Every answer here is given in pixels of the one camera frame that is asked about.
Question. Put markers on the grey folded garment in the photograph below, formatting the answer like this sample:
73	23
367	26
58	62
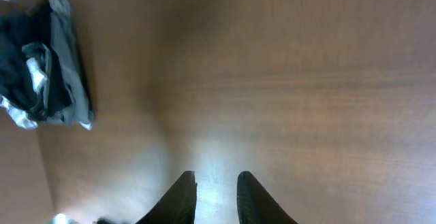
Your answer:
64	43

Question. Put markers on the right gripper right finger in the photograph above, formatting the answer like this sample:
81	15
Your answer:
255	205

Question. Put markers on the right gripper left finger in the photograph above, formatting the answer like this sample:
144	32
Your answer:
178	204

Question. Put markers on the black folded garment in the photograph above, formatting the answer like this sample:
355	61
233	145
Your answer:
25	35

